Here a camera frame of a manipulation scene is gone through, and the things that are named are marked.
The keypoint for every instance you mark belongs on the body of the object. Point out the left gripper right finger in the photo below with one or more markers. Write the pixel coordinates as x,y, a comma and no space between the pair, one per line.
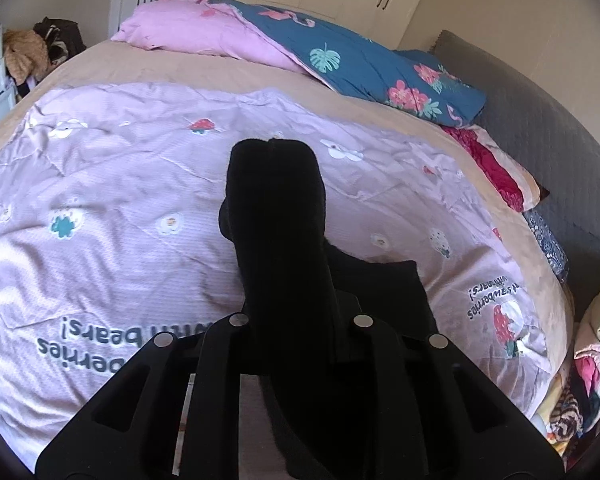
455,404

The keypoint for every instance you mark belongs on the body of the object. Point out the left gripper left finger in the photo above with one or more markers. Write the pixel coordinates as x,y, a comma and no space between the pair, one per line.
170,412

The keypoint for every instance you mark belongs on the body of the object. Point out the black IKISS sweater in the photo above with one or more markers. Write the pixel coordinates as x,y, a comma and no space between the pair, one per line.
274,212

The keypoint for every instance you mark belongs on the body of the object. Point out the colourful clothes pile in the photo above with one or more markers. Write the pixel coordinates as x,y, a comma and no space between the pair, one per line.
571,408

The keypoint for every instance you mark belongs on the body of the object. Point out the tan clothes pile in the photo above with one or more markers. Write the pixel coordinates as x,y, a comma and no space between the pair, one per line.
25,54

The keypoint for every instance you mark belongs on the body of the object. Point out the blue patterned pillow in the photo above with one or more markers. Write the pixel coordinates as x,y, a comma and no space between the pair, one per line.
548,243

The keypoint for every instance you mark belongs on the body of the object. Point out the pink strawberry print blanket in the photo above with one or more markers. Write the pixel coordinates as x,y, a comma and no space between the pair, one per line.
109,200

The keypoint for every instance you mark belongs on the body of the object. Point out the red patterned pillow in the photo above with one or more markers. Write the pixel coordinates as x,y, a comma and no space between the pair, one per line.
517,187

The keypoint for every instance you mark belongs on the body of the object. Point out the grey padded headboard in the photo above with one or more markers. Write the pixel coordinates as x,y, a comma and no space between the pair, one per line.
537,131

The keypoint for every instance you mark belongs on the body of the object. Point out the blue floral quilt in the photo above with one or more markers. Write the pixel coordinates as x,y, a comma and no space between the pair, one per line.
353,65

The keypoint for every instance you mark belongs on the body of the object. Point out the beige bed sheet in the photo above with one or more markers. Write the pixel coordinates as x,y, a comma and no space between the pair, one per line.
113,62

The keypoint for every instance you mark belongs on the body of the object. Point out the black bag on floor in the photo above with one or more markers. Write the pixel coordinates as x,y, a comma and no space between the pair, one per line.
62,37

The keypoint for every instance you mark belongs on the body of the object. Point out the pink quilt underside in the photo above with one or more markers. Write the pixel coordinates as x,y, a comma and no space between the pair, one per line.
204,28

